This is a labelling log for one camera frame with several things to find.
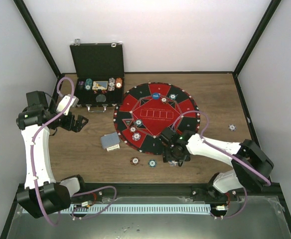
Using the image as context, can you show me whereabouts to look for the teal chips in case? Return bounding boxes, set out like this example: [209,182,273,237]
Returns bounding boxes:
[85,78,93,90]

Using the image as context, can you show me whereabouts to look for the blue card deck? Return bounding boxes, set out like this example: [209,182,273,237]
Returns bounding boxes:
[100,132,120,149]

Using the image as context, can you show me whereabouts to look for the orange chips in case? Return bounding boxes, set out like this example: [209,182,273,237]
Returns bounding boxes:
[115,78,123,89]

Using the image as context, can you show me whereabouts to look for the teal poker chip stack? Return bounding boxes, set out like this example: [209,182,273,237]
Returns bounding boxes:
[148,160,157,167]

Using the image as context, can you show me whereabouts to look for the lone blue white chip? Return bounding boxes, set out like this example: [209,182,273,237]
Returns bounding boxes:
[228,124,236,131]

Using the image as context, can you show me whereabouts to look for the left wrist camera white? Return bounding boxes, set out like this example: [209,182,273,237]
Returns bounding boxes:
[56,94,79,116]

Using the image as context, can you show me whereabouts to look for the black round button in case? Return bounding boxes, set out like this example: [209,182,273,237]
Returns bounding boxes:
[96,94,107,103]

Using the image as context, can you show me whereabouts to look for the card deck in case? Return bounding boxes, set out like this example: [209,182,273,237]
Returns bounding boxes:
[92,81,108,91]

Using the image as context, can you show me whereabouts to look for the light blue slotted cable duct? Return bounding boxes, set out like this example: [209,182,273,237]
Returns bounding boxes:
[61,204,211,215]

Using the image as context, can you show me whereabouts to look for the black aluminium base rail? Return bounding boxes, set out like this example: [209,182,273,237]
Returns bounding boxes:
[83,183,283,203]

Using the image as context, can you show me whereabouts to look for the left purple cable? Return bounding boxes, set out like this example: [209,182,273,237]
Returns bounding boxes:
[32,77,76,226]

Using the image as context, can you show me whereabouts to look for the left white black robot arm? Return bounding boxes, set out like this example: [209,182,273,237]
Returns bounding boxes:
[16,91,88,219]

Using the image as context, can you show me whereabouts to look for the blue poker chip stack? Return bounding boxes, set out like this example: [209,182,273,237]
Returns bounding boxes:
[169,161,177,166]

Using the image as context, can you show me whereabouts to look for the blue blind button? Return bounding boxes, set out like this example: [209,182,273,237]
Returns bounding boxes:
[151,93,160,100]

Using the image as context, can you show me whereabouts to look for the round red black poker mat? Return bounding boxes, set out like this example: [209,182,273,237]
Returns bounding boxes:
[113,83,200,155]

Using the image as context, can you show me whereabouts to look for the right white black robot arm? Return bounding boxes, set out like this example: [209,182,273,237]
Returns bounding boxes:
[159,128,274,201]

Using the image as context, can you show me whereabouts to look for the black poker chip case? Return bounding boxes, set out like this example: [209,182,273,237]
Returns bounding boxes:
[70,42,125,113]

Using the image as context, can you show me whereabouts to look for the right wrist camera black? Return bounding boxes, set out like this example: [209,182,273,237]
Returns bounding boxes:
[159,127,180,147]

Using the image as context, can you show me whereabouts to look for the red poker chip stack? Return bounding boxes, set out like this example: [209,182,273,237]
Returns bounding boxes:
[130,157,140,165]

